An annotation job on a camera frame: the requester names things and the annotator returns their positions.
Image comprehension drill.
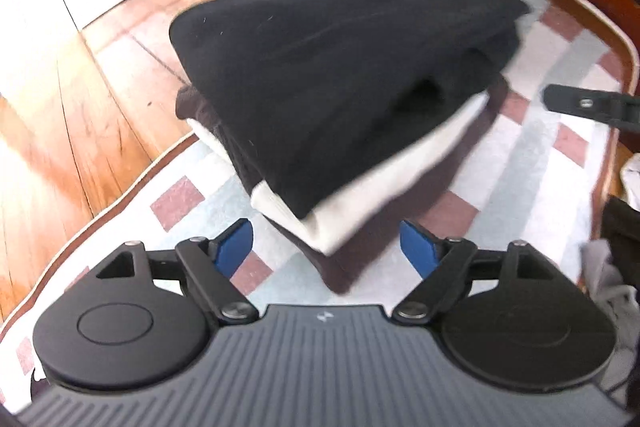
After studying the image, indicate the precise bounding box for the black cloth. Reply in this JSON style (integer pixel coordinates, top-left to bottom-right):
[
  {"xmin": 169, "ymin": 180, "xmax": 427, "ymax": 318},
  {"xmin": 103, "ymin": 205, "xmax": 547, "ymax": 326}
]
[{"xmin": 599, "ymin": 196, "xmax": 640, "ymax": 268}]

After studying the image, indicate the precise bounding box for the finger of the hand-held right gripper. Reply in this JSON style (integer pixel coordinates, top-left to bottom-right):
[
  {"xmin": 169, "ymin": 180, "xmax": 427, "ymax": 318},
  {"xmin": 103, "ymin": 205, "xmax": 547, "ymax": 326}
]
[{"xmin": 542, "ymin": 84, "xmax": 640, "ymax": 132}]

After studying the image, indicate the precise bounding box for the white garment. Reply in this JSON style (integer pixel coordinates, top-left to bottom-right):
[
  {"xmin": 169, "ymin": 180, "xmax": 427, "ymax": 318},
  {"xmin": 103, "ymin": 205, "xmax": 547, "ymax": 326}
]
[{"xmin": 619, "ymin": 154, "xmax": 640, "ymax": 202}]

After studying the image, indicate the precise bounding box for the grey garment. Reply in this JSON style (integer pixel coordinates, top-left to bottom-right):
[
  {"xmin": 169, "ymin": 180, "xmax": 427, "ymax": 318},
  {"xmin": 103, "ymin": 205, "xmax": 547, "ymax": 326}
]
[{"xmin": 582, "ymin": 239, "xmax": 640, "ymax": 353}]

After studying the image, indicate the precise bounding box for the brown folded garment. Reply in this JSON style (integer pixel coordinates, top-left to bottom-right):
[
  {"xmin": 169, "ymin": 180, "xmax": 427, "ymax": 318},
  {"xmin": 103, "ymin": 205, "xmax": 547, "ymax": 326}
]
[{"xmin": 175, "ymin": 74, "xmax": 511, "ymax": 297}]

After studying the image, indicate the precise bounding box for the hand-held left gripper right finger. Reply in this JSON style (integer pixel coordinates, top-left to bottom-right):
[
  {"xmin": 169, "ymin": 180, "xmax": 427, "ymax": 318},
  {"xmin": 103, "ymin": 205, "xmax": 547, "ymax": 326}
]
[{"xmin": 392, "ymin": 221, "xmax": 557, "ymax": 323}]

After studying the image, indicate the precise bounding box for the checkered rug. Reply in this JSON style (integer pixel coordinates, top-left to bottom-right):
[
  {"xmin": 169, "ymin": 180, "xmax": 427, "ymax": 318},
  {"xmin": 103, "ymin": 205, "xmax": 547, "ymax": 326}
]
[{"xmin": 0, "ymin": 0, "xmax": 640, "ymax": 413}]

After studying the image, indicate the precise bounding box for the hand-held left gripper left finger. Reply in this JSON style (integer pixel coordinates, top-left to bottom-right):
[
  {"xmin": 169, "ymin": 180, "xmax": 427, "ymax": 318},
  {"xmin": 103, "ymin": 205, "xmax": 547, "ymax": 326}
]
[{"xmin": 95, "ymin": 218, "xmax": 259, "ymax": 323}]

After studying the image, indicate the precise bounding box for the white folded sweater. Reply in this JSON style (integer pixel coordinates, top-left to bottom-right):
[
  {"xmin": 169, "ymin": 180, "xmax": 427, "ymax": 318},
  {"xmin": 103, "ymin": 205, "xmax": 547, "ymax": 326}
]
[{"xmin": 187, "ymin": 94, "xmax": 491, "ymax": 256}]

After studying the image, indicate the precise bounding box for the black sweater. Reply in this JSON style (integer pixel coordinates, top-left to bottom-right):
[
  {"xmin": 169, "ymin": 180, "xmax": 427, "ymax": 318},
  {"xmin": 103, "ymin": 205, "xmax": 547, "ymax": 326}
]
[{"xmin": 169, "ymin": 0, "xmax": 531, "ymax": 219}]

